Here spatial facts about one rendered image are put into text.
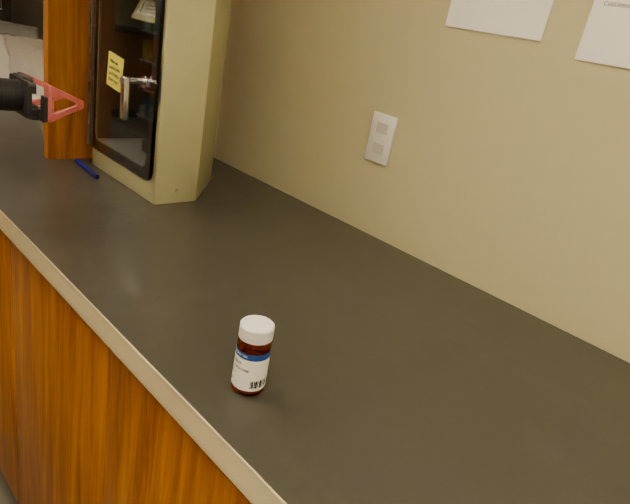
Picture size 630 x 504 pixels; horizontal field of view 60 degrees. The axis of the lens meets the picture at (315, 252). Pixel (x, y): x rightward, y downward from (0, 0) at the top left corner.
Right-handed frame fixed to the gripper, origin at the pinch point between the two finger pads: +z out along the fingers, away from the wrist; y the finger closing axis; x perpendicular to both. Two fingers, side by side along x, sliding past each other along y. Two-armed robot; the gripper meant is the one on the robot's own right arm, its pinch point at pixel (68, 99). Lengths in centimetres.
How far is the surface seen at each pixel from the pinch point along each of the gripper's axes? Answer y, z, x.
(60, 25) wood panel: 30.4, 9.9, -11.9
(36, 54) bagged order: 124, 37, 5
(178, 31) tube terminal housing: -6.6, 18.7, -16.3
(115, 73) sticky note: 12.0, 15.1, -4.5
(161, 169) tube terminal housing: -6.2, 18.1, 12.7
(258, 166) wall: 10, 60, 17
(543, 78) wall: -66, 59, -22
